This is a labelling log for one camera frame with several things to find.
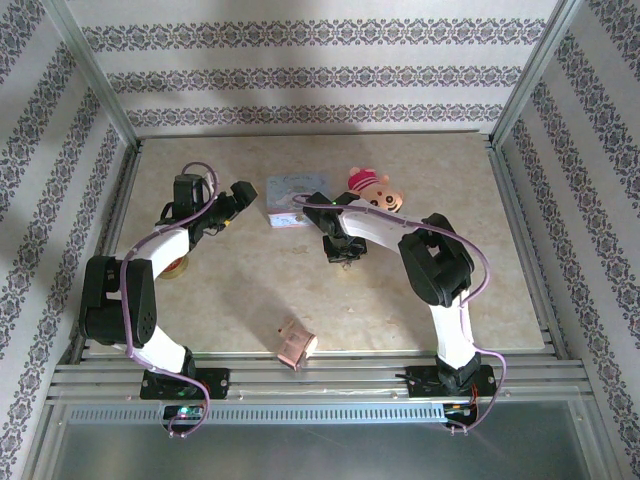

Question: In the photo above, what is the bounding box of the grey pouch with pink trim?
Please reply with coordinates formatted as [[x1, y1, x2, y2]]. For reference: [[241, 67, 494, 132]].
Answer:
[[266, 173, 332, 230]]

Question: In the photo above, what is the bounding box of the clear tape roll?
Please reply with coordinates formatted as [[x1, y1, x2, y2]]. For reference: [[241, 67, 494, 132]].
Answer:
[[160, 253, 191, 279]]

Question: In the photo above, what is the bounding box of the pink plush toy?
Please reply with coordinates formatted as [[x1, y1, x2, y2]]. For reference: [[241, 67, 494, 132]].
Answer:
[[348, 166, 406, 215]]

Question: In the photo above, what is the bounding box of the small pink box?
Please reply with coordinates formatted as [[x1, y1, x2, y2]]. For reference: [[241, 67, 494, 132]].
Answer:
[[276, 315, 319, 371]]

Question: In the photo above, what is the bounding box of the aluminium side rail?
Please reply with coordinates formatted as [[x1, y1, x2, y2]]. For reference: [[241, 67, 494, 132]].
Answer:
[[484, 134, 571, 361], [64, 139, 146, 361]]

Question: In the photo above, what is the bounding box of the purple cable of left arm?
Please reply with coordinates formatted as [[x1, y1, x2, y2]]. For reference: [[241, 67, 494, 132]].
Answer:
[[119, 160, 224, 439]]

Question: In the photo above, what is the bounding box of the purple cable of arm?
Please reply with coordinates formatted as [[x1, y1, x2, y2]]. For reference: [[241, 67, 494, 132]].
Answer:
[[119, 160, 224, 439], [291, 192, 509, 432]]

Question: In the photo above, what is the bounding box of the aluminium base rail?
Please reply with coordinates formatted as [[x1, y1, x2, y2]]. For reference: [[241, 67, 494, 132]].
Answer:
[[49, 349, 586, 402]]

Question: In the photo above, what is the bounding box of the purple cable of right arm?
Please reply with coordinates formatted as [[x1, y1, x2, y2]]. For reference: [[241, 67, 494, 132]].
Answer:
[[291, 192, 509, 432]]

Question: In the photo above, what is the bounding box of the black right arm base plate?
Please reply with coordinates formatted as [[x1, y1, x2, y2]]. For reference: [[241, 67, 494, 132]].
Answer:
[[394, 366, 496, 399]]

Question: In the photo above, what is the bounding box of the slotted grey cable duct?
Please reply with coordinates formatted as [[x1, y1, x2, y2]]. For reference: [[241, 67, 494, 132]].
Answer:
[[67, 403, 446, 426]]

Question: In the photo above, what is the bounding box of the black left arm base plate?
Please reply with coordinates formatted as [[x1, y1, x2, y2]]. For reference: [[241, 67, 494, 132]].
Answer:
[[140, 367, 231, 400]]

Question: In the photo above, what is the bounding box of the aluminium frame post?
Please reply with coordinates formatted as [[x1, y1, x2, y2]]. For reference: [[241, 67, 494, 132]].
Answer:
[[489, 0, 586, 146], [42, 0, 141, 146]]

